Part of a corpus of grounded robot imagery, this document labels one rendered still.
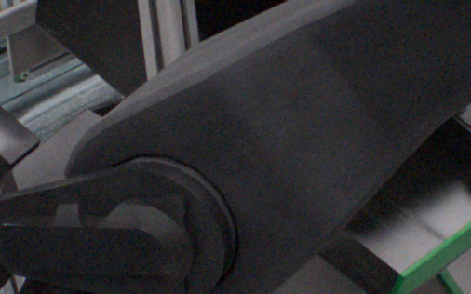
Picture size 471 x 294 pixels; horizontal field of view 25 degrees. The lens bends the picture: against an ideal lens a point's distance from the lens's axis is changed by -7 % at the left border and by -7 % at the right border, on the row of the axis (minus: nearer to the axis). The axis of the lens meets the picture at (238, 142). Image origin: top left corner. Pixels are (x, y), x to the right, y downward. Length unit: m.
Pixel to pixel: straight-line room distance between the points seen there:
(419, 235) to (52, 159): 0.30
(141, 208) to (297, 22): 0.05
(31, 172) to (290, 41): 0.08
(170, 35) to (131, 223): 0.28
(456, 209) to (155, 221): 0.36
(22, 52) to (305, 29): 0.47
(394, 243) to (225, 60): 0.33
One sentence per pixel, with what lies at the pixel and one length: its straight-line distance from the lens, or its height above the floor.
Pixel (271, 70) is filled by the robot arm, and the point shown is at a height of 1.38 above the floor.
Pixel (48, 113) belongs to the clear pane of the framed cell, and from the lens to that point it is 1.63.
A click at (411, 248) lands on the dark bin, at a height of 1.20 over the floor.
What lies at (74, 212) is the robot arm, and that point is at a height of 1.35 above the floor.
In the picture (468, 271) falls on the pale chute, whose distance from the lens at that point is 0.78.
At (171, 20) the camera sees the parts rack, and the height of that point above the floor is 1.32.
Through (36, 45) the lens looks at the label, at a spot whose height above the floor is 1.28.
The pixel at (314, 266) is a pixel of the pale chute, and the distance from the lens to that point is 0.68.
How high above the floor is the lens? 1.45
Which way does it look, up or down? 20 degrees down
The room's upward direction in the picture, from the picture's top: 7 degrees counter-clockwise
